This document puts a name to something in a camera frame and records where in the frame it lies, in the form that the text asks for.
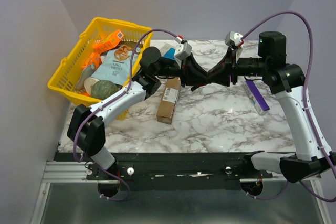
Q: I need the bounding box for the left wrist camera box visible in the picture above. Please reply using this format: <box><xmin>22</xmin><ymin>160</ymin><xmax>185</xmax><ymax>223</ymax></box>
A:
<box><xmin>174</xmin><ymin>42</ymin><xmax>192</xmax><ymax>66</ymax></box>

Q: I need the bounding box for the aluminium frame rail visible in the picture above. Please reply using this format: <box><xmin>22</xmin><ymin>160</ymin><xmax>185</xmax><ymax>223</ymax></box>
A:
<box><xmin>42</xmin><ymin>162</ymin><xmax>87</xmax><ymax>183</ymax></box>

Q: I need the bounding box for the beige bottle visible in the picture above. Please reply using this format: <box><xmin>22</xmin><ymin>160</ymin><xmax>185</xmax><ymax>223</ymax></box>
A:
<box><xmin>75</xmin><ymin>63</ymin><xmax>96</xmax><ymax>90</ymax></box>

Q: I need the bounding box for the blue razor box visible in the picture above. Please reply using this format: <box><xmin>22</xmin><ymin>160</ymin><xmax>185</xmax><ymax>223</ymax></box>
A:
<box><xmin>160</xmin><ymin>43</ymin><xmax>175</xmax><ymax>60</ymax></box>

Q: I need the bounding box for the light blue chips bag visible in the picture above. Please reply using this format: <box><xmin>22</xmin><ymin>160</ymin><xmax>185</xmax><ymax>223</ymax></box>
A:
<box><xmin>91</xmin><ymin>42</ymin><xmax>136</xmax><ymax>86</ymax></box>

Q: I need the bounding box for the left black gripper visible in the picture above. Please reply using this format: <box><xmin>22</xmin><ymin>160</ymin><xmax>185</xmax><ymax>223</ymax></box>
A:
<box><xmin>154</xmin><ymin>52</ymin><xmax>210</xmax><ymax>88</ymax></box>

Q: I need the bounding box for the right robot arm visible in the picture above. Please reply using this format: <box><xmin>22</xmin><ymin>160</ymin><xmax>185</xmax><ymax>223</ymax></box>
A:
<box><xmin>207</xmin><ymin>31</ymin><xmax>335</xmax><ymax>183</ymax></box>

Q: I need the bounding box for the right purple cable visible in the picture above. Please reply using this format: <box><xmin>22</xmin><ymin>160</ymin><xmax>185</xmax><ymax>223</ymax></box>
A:
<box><xmin>240</xmin><ymin>10</ymin><xmax>336</xmax><ymax>204</ymax></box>

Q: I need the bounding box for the orange snack box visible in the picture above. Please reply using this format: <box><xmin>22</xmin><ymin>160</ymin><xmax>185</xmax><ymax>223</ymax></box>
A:
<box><xmin>93</xmin><ymin>29</ymin><xmax>124</xmax><ymax>54</ymax></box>

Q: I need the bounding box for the brown cardboard express box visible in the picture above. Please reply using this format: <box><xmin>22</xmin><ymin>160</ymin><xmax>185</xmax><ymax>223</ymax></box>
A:
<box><xmin>156</xmin><ymin>78</ymin><xmax>181</xmax><ymax>124</ymax></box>

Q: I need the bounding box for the purple silver box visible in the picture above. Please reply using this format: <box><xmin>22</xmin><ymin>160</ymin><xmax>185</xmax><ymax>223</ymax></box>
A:
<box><xmin>243</xmin><ymin>80</ymin><xmax>270</xmax><ymax>115</ymax></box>

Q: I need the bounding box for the green melon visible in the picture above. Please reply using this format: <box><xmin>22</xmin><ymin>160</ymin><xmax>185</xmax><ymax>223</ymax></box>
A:
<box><xmin>90</xmin><ymin>80</ymin><xmax>119</xmax><ymax>100</ymax></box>

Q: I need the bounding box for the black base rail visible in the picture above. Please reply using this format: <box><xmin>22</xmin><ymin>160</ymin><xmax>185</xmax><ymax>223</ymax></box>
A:
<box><xmin>54</xmin><ymin>152</ymin><xmax>297</xmax><ymax>192</ymax></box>

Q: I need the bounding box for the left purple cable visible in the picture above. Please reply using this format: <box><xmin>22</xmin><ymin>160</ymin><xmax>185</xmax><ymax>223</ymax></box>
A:
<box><xmin>73</xmin><ymin>28</ymin><xmax>184</xmax><ymax>201</ymax></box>

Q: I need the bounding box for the red black utility knife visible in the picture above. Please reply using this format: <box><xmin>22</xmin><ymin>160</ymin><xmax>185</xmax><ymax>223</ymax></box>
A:
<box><xmin>191</xmin><ymin>63</ymin><xmax>228</xmax><ymax>91</ymax></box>

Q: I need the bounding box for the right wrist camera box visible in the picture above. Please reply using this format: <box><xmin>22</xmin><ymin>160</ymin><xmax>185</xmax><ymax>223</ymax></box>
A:
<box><xmin>225</xmin><ymin>31</ymin><xmax>244</xmax><ymax>49</ymax></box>

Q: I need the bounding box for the orange packet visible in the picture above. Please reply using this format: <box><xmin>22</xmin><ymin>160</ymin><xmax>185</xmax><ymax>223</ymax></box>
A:
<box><xmin>82</xmin><ymin>52</ymin><xmax>102</xmax><ymax>69</ymax></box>

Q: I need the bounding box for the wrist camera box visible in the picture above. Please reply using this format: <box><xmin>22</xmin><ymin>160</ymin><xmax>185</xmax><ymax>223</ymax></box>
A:
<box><xmin>225</xmin><ymin>31</ymin><xmax>244</xmax><ymax>49</ymax></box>
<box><xmin>174</xmin><ymin>42</ymin><xmax>192</xmax><ymax>66</ymax></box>

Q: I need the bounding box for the white round jar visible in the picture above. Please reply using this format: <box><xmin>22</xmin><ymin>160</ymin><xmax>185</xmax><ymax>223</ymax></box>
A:
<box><xmin>84</xmin><ymin>77</ymin><xmax>99</xmax><ymax>95</ymax></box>

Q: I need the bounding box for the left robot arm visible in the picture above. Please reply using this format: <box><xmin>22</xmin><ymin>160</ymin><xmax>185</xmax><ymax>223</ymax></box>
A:
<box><xmin>67</xmin><ymin>44</ymin><xmax>207</xmax><ymax>179</ymax></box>

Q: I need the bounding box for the yellow plastic basket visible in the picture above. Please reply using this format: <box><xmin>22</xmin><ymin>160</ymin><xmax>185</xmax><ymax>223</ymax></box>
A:
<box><xmin>48</xmin><ymin>17</ymin><xmax>151</xmax><ymax>106</ymax></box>

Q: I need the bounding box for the purple cable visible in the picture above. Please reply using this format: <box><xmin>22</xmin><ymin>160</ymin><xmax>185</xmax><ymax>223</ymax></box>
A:
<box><xmin>73</xmin><ymin>28</ymin><xmax>184</xmax><ymax>201</ymax></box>
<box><xmin>240</xmin><ymin>10</ymin><xmax>336</xmax><ymax>204</ymax></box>

